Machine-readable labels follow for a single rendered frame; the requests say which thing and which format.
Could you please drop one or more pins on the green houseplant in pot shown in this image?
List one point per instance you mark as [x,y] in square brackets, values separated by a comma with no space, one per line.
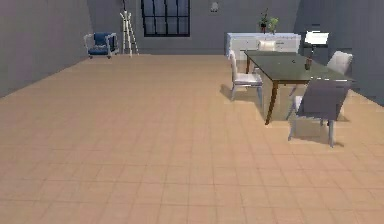
[266,22]

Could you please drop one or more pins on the white dining chair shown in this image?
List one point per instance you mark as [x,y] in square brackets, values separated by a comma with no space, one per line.
[321,100]
[267,45]
[243,78]
[340,61]

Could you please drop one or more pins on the white sideboard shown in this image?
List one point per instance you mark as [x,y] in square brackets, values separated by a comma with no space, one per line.
[246,41]

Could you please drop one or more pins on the dark framed window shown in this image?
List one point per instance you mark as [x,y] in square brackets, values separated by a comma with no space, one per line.
[165,17]

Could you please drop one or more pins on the white coat stand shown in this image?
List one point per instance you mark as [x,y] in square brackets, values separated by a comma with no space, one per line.
[126,31]

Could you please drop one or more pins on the dark glass dining table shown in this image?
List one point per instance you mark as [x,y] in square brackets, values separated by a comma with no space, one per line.
[286,66]

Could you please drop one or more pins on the dark bottle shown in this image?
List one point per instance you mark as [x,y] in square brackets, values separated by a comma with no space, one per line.
[308,62]

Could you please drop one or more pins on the white lamp on dark stand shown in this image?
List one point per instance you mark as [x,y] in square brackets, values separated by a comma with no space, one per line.
[316,37]

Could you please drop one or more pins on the small grey wall fixture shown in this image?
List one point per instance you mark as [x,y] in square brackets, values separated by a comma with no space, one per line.
[214,6]

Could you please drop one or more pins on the blue armchair white frame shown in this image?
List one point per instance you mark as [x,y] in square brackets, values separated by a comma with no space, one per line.
[100,43]

